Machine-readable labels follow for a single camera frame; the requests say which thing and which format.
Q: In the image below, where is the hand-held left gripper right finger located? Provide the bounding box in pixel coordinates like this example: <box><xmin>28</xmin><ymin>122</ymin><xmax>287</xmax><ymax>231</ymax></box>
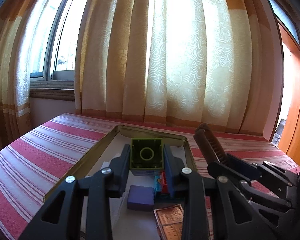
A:
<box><xmin>163</xmin><ymin>144</ymin><xmax>278</xmax><ymax>240</ymax></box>

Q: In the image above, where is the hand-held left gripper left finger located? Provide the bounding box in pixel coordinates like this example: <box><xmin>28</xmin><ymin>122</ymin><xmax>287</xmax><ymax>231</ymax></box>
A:
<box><xmin>17</xmin><ymin>144</ymin><xmax>131</xmax><ymax>240</ymax></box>

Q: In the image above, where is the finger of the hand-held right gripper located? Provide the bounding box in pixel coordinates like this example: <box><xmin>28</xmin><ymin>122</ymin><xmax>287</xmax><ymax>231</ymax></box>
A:
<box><xmin>207</xmin><ymin>160</ymin><xmax>294</xmax><ymax>209</ymax></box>
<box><xmin>226</xmin><ymin>154</ymin><xmax>299</xmax><ymax>187</ymax></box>

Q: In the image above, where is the red toy brick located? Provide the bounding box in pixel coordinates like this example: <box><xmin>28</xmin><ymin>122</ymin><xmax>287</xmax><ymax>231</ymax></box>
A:
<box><xmin>160</xmin><ymin>171</ymin><xmax>171</xmax><ymax>194</ymax></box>

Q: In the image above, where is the blue printed toy brick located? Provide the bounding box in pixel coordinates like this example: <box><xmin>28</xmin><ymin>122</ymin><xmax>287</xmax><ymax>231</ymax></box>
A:
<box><xmin>153</xmin><ymin>172</ymin><xmax>171</xmax><ymax>201</ymax></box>

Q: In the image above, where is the dark brown comb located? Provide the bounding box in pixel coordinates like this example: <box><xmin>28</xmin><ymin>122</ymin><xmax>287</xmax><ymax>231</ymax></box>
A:
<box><xmin>193</xmin><ymin>123</ymin><xmax>229</xmax><ymax>167</ymax></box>

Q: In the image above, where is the green toy block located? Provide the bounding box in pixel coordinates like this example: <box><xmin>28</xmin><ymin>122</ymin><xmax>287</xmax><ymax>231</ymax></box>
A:
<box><xmin>129</xmin><ymin>137</ymin><xmax>165</xmax><ymax>176</ymax></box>

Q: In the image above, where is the purple block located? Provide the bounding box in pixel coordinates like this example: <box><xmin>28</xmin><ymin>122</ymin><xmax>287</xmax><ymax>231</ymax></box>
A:
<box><xmin>126</xmin><ymin>185</ymin><xmax>155</xmax><ymax>212</ymax></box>

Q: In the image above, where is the gold metal tin box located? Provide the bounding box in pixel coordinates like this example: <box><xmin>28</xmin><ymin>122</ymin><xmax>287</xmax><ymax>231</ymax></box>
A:
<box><xmin>43</xmin><ymin>124</ymin><xmax>198</xmax><ymax>240</ymax></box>

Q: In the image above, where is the white paper liner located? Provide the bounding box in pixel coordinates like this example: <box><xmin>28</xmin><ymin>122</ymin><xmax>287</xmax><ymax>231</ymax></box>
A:
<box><xmin>82</xmin><ymin>132</ymin><xmax>186</xmax><ymax>240</ymax></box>

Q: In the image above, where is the orange wooden door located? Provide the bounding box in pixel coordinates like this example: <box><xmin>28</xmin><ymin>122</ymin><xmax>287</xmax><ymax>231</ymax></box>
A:
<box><xmin>286</xmin><ymin>50</ymin><xmax>300</xmax><ymax>166</ymax></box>

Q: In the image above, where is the brown window sill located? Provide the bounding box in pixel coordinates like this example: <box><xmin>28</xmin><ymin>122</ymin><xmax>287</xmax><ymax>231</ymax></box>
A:
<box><xmin>30</xmin><ymin>79</ymin><xmax>76</xmax><ymax>102</ymax></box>

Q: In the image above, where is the cream and orange wide curtain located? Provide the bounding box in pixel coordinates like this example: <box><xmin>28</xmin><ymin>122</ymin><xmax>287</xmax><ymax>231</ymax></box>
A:
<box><xmin>74</xmin><ymin>0</ymin><xmax>283</xmax><ymax>135</ymax></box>

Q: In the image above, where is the white and orange side curtain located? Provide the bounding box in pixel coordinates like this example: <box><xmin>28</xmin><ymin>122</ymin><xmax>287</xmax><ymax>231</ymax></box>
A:
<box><xmin>0</xmin><ymin>0</ymin><xmax>32</xmax><ymax>153</ymax></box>

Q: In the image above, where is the sliding window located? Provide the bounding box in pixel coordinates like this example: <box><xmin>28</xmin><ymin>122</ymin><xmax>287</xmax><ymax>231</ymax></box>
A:
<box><xmin>30</xmin><ymin>0</ymin><xmax>91</xmax><ymax>81</ymax></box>

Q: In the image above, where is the transom window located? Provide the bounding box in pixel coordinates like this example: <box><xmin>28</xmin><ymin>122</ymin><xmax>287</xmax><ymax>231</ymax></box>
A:
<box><xmin>266</xmin><ymin>0</ymin><xmax>300</xmax><ymax>43</ymax></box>

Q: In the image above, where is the brown door frame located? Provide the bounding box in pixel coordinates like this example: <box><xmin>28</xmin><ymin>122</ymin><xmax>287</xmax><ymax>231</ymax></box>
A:
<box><xmin>264</xmin><ymin>0</ymin><xmax>300</xmax><ymax>143</ymax></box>

